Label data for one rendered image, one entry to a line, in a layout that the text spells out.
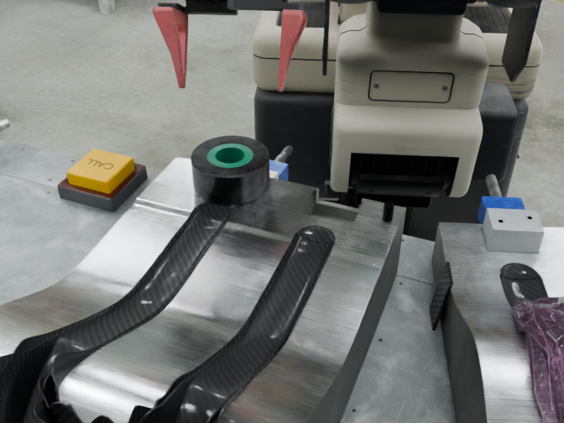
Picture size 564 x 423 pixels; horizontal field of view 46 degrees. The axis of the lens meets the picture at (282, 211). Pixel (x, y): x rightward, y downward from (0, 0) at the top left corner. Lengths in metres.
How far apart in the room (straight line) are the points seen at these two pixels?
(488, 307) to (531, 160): 1.94
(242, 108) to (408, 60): 1.77
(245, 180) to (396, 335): 0.21
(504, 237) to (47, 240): 0.50
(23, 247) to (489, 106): 0.78
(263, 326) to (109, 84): 2.50
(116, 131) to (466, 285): 2.11
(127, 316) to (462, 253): 0.33
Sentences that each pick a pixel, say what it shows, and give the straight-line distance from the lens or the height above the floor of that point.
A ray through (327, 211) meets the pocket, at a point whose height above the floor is 0.87.
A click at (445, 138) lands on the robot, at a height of 0.78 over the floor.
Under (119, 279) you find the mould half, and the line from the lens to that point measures 0.61.
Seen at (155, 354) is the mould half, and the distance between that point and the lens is 0.50.
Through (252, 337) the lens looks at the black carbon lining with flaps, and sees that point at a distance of 0.55.
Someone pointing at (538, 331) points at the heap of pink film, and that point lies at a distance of 0.55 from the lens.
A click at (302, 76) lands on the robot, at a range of 1.29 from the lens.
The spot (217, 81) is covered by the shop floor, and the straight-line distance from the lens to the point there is 2.94.
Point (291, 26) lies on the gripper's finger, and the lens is 0.63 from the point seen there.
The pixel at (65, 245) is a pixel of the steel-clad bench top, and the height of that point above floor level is 0.80.
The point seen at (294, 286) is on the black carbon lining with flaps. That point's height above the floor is 0.88.
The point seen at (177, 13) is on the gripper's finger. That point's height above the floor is 1.06.
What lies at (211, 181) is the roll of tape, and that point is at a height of 0.92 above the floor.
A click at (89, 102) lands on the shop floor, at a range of 2.87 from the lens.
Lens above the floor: 1.29
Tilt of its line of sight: 37 degrees down
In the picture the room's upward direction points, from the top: straight up
